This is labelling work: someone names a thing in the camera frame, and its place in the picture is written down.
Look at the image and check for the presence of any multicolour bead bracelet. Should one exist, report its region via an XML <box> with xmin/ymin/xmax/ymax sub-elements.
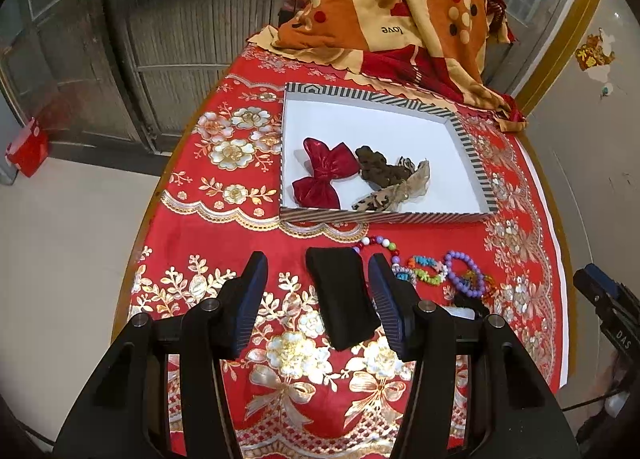
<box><xmin>354</xmin><ymin>236</ymin><xmax>402</xmax><ymax>266</ymax></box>

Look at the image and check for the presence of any orange red printed quilt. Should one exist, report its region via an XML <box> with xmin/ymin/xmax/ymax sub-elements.
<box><xmin>246</xmin><ymin>0</ymin><xmax>529</xmax><ymax>133</ymax></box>

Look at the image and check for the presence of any brown fuzzy scrunchie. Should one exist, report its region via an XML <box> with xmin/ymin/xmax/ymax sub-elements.
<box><xmin>355</xmin><ymin>146</ymin><xmax>408</xmax><ymax>190</ymax></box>

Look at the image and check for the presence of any torn wall sticker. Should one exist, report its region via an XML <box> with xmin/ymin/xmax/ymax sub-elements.
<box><xmin>575</xmin><ymin>28</ymin><xmax>617</xmax><ymax>86</ymax></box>

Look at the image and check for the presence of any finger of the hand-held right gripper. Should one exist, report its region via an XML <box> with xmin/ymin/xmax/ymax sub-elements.
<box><xmin>573</xmin><ymin>264</ymin><xmax>626</xmax><ymax>312</ymax></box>

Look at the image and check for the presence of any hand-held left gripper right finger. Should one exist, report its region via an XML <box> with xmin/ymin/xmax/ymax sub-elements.
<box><xmin>367</xmin><ymin>253</ymin><xmax>581</xmax><ymax>459</ymax></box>

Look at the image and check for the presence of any red paper bag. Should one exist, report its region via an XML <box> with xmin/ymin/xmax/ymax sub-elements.
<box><xmin>5</xmin><ymin>118</ymin><xmax>51</xmax><ymax>178</ymax></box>

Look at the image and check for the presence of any red floral tablecloth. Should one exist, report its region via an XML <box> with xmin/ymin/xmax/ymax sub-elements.
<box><xmin>127</xmin><ymin>42</ymin><xmax>567</xmax><ymax>452</ymax></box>

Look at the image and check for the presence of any striped rim white box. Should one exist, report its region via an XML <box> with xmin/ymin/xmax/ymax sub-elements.
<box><xmin>278</xmin><ymin>82</ymin><xmax>500</xmax><ymax>225</ymax></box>

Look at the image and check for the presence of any leopard print gauze bow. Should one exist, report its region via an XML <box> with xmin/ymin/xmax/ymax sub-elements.
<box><xmin>351</xmin><ymin>155</ymin><xmax>432</xmax><ymax>213</ymax></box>

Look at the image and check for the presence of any purple bead bracelet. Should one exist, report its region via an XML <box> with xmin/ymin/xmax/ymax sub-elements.
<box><xmin>443</xmin><ymin>249</ymin><xmax>487</xmax><ymax>298</ymax></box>

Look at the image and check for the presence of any red satin hair bow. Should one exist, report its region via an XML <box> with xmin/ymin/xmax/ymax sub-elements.
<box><xmin>291</xmin><ymin>137</ymin><xmax>362</xmax><ymax>210</ymax></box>

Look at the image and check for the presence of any black cloth headband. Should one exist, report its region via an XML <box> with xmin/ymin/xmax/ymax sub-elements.
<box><xmin>305</xmin><ymin>246</ymin><xmax>381</xmax><ymax>352</ymax></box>

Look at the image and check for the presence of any grey metal door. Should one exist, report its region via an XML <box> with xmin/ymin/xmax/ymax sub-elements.
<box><xmin>0</xmin><ymin>0</ymin><xmax>303</xmax><ymax>156</ymax></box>

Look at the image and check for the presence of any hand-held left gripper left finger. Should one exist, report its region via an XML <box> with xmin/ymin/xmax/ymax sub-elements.
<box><xmin>52</xmin><ymin>251</ymin><xmax>271</xmax><ymax>459</ymax></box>

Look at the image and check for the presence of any black cable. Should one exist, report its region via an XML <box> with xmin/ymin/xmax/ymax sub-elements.
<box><xmin>560</xmin><ymin>396</ymin><xmax>608</xmax><ymax>412</ymax></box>

